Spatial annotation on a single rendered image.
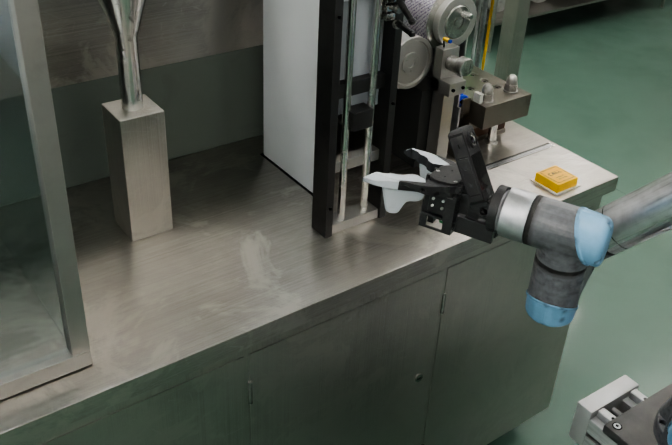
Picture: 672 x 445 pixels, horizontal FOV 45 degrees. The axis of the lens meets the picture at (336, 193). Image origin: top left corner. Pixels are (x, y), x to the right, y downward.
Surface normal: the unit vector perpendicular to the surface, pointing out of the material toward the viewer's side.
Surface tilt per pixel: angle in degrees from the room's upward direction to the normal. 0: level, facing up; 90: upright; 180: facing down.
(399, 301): 90
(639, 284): 0
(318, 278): 0
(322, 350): 90
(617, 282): 0
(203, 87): 90
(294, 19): 90
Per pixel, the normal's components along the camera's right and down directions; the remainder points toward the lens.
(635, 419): 0.04, -0.85
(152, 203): 0.58, 0.44
